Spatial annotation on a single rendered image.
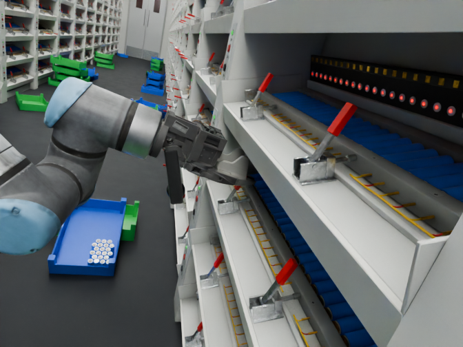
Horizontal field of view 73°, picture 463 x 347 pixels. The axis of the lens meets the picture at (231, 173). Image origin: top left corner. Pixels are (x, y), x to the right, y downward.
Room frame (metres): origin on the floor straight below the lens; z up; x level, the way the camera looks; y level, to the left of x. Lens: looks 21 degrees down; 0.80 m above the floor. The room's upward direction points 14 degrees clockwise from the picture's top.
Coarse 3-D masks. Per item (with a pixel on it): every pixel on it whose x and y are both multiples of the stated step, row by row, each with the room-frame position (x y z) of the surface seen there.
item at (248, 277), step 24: (216, 192) 0.66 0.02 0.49; (216, 216) 0.56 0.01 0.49; (240, 216) 0.56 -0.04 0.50; (240, 240) 0.48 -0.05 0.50; (240, 264) 0.42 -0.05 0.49; (240, 288) 0.37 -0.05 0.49; (264, 288) 0.37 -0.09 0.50; (288, 288) 0.37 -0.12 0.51; (240, 312) 0.35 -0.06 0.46; (264, 336) 0.29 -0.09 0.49; (288, 336) 0.29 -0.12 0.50; (312, 336) 0.29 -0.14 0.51
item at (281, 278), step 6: (288, 264) 0.33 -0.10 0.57; (294, 264) 0.32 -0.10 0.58; (282, 270) 0.33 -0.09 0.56; (288, 270) 0.32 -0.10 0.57; (294, 270) 0.33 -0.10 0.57; (276, 276) 0.33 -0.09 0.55; (282, 276) 0.32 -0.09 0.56; (288, 276) 0.32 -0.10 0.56; (276, 282) 0.33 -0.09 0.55; (282, 282) 0.32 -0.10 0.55; (270, 288) 0.33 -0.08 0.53; (276, 288) 0.32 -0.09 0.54; (270, 294) 0.32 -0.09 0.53; (264, 300) 0.32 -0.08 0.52; (270, 300) 0.33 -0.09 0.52
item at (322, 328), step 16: (240, 192) 0.64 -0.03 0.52; (256, 208) 0.55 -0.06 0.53; (272, 224) 0.49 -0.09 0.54; (272, 240) 0.45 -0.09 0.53; (272, 256) 0.42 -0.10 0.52; (288, 256) 0.41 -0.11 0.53; (304, 288) 0.34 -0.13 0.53; (304, 304) 0.33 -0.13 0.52; (320, 304) 0.32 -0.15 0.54; (320, 320) 0.29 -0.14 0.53; (304, 336) 0.29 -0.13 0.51; (320, 336) 0.28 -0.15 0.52; (336, 336) 0.27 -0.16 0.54
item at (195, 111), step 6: (210, 102) 1.42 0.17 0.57; (192, 108) 1.40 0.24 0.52; (198, 108) 1.41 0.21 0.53; (204, 108) 1.40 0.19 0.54; (210, 108) 1.42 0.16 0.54; (192, 114) 1.40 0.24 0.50; (198, 114) 1.25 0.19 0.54; (204, 114) 1.35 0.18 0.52; (210, 114) 1.30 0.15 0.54; (192, 120) 1.24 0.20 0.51; (204, 120) 1.29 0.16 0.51; (210, 120) 1.20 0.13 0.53
